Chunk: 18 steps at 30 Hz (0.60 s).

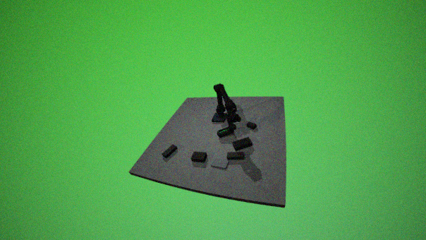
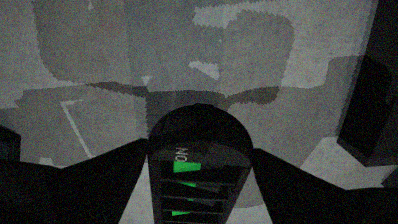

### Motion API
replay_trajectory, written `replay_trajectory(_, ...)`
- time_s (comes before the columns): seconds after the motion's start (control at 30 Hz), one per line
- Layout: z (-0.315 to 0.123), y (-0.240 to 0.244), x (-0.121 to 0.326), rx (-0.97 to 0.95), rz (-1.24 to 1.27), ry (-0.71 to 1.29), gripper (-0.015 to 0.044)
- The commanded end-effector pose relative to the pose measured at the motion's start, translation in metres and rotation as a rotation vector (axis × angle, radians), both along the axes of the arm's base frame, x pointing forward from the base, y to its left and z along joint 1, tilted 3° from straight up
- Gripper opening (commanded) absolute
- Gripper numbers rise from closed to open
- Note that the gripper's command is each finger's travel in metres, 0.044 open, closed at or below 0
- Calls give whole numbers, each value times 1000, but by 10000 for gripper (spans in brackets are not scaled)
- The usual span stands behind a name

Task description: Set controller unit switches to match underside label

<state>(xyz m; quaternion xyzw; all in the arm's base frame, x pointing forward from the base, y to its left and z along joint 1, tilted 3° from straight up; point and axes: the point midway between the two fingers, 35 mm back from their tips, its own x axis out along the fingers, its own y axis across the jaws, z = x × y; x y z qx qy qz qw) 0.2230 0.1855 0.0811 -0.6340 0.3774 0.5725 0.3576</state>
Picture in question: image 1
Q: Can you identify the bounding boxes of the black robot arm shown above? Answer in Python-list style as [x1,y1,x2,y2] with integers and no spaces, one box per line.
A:
[214,84,241,123]

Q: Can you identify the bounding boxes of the dark grey controller unit with green rocker switches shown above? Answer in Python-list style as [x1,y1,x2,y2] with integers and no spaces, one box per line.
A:
[217,127,234,138]

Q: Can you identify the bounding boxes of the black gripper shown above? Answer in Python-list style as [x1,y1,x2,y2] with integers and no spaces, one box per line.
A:
[226,115,236,132]

